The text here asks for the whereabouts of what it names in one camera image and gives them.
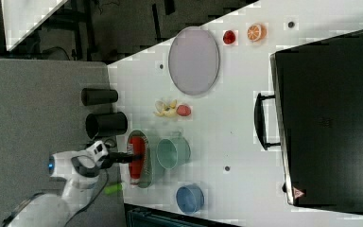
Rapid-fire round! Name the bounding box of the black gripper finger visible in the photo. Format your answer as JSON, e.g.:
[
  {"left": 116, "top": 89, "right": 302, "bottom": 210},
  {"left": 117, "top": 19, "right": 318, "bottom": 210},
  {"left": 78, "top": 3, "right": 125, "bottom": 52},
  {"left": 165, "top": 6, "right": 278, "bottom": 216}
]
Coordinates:
[{"left": 126, "top": 154, "right": 144, "bottom": 162}]

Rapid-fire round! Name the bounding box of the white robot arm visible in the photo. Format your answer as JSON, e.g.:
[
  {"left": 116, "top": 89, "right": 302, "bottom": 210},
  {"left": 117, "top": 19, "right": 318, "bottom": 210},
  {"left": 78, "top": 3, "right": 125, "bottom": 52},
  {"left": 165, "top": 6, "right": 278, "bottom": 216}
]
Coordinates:
[{"left": 2, "top": 140, "right": 144, "bottom": 227}]

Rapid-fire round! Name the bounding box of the red plush ketchup bottle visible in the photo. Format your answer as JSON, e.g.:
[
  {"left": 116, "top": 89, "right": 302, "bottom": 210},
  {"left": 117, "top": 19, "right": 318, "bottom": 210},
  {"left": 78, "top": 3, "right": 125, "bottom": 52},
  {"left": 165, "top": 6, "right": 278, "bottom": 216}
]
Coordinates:
[{"left": 128, "top": 136, "right": 146, "bottom": 184}]

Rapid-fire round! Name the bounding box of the dark bin at edge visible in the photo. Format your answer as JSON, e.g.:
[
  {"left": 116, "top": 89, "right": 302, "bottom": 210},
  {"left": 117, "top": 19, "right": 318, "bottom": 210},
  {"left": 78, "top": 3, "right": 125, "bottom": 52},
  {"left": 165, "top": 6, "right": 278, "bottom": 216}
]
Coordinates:
[{"left": 126, "top": 207, "right": 235, "bottom": 227}]

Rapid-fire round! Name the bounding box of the green metal strainer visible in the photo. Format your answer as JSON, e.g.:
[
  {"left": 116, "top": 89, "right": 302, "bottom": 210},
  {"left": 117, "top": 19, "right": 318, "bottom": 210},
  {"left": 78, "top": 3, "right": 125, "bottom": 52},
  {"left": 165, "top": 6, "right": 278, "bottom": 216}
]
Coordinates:
[{"left": 129, "top": 130, "right": 164, "bottom": 188}]

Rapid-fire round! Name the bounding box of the blue bowl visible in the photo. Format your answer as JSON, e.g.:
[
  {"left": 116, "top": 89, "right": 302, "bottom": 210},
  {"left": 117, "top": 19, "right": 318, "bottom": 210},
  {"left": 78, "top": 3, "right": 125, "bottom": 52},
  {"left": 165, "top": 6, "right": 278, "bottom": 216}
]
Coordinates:
[{"left": 176, "top": 183, "right": 204, "bottom": 215}]

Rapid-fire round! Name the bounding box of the black oven door handle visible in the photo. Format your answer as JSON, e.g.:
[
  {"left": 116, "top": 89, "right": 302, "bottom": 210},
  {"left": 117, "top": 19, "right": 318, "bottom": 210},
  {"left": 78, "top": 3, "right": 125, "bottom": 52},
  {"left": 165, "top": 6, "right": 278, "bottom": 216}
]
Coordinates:
[{"left": 254, "top": 93, "right": 281, "bottom": 150}]

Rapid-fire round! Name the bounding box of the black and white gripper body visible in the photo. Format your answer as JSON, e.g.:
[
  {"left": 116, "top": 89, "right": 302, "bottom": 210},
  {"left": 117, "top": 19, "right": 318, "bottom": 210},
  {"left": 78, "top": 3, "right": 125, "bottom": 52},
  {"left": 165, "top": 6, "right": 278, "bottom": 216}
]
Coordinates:
[{"left": 86, "top": 140, "right": 127, "bottom": 169}]

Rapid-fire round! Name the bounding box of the green strainer handle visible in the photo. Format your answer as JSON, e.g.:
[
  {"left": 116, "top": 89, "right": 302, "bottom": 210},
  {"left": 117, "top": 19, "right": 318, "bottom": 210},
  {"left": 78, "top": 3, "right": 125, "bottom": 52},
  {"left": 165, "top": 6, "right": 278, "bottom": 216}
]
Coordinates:
[{"left": 104, "top": 183, "right": 123, "bottom": 195}]

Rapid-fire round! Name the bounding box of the grey round plate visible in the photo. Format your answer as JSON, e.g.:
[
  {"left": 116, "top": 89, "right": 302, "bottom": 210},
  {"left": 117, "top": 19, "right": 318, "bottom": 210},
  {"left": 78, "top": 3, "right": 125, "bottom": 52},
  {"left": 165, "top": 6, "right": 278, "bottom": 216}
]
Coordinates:
[{"left": 168, "top": 26, "right": 220, "bottom": 96}]

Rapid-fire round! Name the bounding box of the orange half slice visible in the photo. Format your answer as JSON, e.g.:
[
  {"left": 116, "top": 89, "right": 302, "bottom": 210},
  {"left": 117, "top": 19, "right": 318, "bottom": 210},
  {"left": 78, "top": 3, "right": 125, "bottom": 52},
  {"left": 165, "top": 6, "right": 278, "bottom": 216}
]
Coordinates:
[{"left": 247, "top": 24, "right": 267, "bottom": 42}]

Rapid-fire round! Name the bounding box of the peeled plush banana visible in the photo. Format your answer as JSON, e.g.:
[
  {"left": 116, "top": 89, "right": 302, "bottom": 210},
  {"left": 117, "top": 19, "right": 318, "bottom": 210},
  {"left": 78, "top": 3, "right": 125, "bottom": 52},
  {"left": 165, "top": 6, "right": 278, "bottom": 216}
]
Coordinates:
[{"left": 154, "top": 100, "right": 177, "bottom": 118}]

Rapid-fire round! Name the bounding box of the red plush strawberry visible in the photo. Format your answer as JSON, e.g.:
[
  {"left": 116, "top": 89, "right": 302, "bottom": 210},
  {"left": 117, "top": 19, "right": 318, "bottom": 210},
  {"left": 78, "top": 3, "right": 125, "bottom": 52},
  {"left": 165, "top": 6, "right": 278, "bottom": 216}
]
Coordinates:
[{"left": 177, "top": 105, "right": 191, "bottom": 116}]

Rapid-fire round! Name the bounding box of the small dark red fruit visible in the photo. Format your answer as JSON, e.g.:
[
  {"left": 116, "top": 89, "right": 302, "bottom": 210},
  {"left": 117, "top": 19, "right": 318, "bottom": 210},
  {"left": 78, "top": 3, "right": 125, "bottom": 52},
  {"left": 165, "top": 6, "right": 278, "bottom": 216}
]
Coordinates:
[{"left": 223, "top": 30, "right": 235, "bottom": 44}]

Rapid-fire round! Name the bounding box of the small black cylinder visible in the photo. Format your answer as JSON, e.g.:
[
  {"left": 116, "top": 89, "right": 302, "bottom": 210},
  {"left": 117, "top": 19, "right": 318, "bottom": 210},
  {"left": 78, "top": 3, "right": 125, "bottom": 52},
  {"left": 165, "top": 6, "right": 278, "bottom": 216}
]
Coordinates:
[{"left": 81, "top": 88, "right": 118, "bottom": 106}]

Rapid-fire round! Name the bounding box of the black toaster oven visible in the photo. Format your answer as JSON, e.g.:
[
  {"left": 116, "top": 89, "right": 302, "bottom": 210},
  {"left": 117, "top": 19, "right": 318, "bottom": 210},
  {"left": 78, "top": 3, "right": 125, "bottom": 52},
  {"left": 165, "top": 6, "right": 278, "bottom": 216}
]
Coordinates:
[{"left": 270, "top": 29, "right": 363, "bottom": 215}]

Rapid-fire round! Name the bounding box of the large black cylinder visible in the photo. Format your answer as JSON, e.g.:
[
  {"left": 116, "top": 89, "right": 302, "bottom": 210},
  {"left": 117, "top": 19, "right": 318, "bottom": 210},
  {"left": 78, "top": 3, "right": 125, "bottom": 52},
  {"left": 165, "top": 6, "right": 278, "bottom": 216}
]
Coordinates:
[{"left": 85, "top": 112, "right": 128, "bottom": 139}]

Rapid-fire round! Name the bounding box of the teal metal cup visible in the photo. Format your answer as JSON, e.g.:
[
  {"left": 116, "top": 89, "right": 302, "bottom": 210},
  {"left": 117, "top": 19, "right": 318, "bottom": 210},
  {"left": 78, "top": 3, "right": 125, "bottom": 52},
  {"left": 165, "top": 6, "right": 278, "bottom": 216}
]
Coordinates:
[{"left": 156, "top": 131, "right": 191, "bottom": 169}]

